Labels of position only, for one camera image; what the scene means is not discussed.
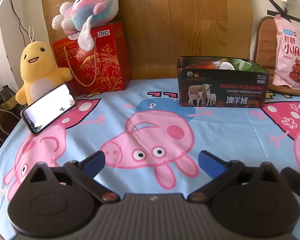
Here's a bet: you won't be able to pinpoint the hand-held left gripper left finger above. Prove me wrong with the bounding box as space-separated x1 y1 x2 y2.
27 151 121 203

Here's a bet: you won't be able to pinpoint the wooden headboard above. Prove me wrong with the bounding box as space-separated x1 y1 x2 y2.
41 0 255 81

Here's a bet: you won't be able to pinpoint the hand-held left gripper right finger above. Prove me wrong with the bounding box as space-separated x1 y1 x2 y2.
187 150 281 202

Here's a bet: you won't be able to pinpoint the light green snack packet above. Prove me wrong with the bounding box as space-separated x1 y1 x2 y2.
236 59 253 71

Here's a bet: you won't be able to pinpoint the black tape strips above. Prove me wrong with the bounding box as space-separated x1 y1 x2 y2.
267 0 288 16

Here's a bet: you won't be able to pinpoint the white jelly cup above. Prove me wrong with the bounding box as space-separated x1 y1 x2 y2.
219 61 236 70

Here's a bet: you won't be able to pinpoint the pink and blue plush toy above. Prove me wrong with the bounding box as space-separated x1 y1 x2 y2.
51 0 121 51

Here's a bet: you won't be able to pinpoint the printed blanket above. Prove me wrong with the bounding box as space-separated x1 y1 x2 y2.
0 77 300 240

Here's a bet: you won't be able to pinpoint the black power adapter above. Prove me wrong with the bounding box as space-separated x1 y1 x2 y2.
0 85 15 107

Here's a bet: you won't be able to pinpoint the smartphone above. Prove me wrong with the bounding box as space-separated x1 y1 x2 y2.
21 83 76 135

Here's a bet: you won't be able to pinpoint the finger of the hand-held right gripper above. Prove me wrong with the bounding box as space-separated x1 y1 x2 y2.
281 166 300 228

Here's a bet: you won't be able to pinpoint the orange snack packet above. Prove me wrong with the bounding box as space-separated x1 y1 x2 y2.
186 60 217 70

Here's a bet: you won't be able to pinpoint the red gift box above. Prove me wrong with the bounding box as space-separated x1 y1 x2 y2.
52 22 132 96

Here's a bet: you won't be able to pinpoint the yellow plush toy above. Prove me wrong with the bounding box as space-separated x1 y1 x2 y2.
15 25 74 105

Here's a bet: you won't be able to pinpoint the pink snack bag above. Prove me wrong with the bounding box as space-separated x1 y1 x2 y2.
272 14 300 89

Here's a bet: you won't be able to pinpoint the dark wall cable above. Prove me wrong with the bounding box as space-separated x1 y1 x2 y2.
5 0 33 48

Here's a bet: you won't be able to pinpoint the dark printed storage box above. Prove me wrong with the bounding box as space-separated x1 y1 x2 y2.
177 56 269 108

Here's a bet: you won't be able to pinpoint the wooden chair with brown cushion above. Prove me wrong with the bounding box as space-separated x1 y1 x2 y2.
254 16 300 98

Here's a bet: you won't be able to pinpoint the white cables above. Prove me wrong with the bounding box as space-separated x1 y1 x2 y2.
0 85 22 143

